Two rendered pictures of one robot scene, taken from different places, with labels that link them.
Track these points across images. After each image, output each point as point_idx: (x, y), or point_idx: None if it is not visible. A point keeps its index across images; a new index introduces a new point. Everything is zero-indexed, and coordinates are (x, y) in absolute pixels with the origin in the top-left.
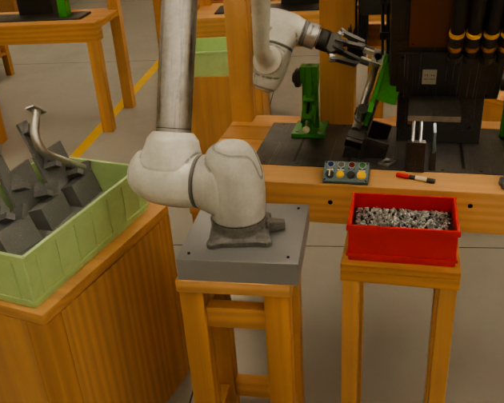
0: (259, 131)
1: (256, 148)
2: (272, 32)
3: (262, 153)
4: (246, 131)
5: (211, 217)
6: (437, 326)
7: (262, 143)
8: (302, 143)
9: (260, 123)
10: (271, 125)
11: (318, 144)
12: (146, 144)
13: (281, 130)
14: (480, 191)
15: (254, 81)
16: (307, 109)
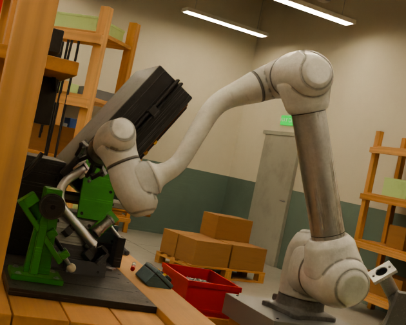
0: (31, 302)
1: (94, 307)
2: (136, 146)
3: (125, 300)
4: (35, 307)
5: (300, 315)
6: None
7: (93, 298)
8: (79, 284)
9: None
10: (4, 295)
11: (77, 280)
12: (356, 248)
13: (41, 287)
14: (135, 260)
15: (154, 205)
16: (60, 244)
